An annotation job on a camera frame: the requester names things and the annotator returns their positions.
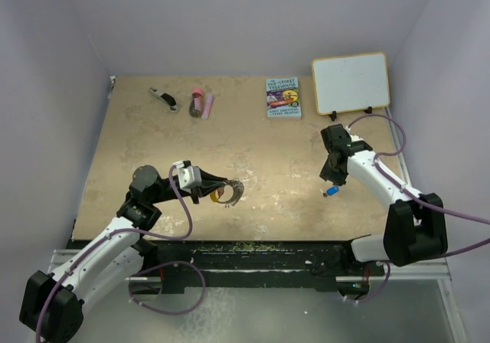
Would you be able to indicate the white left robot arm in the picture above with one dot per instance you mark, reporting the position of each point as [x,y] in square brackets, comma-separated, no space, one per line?
[54,304]

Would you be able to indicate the blue key tag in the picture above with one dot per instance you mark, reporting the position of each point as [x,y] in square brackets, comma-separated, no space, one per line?
[332,190]

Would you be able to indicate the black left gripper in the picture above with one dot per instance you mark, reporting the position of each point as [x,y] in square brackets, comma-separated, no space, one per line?
[210,182]

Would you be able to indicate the metal keyring organizer with rings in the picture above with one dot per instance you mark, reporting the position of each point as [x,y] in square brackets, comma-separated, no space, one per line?
[233,192]

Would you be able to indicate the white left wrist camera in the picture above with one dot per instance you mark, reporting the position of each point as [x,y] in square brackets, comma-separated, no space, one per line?
[189,176]

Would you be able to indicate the pink capped bottle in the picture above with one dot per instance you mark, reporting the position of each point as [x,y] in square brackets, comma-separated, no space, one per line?
[195,108]

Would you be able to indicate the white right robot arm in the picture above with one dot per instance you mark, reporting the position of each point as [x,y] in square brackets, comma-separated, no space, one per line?
[414,228]

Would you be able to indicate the yellow framed whiteboard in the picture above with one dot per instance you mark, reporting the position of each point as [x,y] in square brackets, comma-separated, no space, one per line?
[351,83]

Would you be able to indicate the pink highlighter marker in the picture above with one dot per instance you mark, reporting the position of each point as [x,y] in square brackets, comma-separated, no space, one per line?
[207,106]

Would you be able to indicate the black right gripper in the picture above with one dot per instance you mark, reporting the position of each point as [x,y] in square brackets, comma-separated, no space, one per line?
[327,174]

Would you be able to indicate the treehouse paperback book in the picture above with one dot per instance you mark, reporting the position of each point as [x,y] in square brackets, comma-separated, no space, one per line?
[282,98]

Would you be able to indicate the grey black stapler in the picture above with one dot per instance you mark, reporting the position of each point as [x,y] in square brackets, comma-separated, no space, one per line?
[166,98]

